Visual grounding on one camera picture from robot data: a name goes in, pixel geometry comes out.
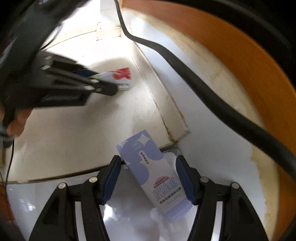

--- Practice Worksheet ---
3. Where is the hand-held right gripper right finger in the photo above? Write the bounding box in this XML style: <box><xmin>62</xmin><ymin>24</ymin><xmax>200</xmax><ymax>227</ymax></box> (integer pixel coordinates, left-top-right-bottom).
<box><xmin>175</xmin><ymin>155</ymin><xmax>270</xmax><ymax>241</ymax></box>

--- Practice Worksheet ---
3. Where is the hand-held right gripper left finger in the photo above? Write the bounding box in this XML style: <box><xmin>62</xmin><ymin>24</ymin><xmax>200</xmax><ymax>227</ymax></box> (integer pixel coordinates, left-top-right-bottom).
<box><xmin>28</xmin><ymin>155</ymin><xmax>122</xmax><ymax>241</ymax></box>

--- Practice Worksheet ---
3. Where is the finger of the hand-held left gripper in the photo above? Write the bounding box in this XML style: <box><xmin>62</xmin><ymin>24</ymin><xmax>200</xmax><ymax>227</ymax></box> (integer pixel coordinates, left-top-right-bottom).
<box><xmin>41</xmin><ymin>50</ymin><xmax>100</xmax><ymax>80</ymax></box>
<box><xmin>38</xmin><ymin>69</ymin><xmax>119</xmax><ymax>108</ymax></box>

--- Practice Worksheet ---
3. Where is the red white snack packet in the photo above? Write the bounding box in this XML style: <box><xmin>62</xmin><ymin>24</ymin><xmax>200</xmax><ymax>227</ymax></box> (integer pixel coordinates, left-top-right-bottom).
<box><xmin>91</xmin><ymin>67</ymin><xmax>132</xmax><ymax>91</ymax></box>

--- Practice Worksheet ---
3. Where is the person's left hand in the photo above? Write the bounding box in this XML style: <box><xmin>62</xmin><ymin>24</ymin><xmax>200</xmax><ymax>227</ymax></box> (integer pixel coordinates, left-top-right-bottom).
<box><xmin>0</xmin><ymin>103</ymin><xmax>33</xmax><ymax>137</ymax></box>

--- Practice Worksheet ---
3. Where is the thick black cable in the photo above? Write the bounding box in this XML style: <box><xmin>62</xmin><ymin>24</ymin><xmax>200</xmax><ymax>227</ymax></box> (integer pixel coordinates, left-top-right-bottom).
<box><xmin>113</xmin><ymin>0</ymin><xmax>296</xmax><ymax>176</ymax></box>

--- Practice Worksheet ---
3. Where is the thin black cable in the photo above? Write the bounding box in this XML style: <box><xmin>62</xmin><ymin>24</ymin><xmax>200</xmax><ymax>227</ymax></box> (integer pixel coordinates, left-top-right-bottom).
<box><xmin>3</xmin><ymin>137</ymin><xmax>15</xmax><ymax>183</ymax></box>

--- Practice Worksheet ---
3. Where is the brown wooden frame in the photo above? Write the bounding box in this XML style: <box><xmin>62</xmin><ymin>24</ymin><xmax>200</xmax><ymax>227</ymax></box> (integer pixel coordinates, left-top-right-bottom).
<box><xmin>121</xmin><ymin>0</ymin><xmax>296</xmax><ymax>160</ymax></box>

